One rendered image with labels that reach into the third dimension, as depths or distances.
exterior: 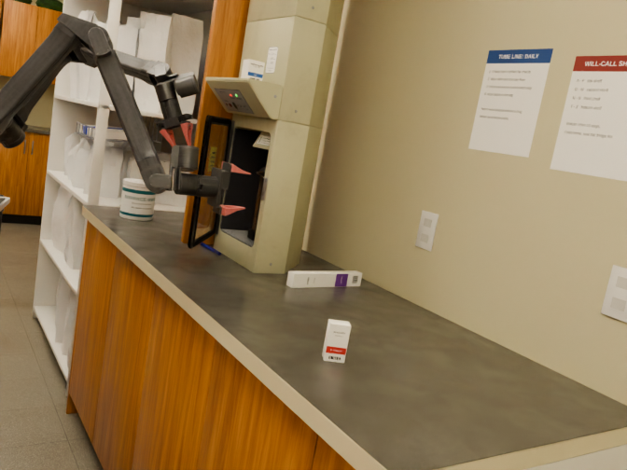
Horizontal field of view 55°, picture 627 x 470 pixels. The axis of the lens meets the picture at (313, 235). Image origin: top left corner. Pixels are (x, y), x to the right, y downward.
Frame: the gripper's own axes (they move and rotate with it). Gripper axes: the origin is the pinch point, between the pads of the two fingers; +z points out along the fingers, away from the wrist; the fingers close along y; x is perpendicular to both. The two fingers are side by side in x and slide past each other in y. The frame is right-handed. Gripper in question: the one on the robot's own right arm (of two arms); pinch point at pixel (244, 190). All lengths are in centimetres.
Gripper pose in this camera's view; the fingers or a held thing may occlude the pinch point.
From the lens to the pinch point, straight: 169.2
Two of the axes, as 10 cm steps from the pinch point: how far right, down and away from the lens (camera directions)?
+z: 8.3, 0.6, 5.5
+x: -5.3, -2.2, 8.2
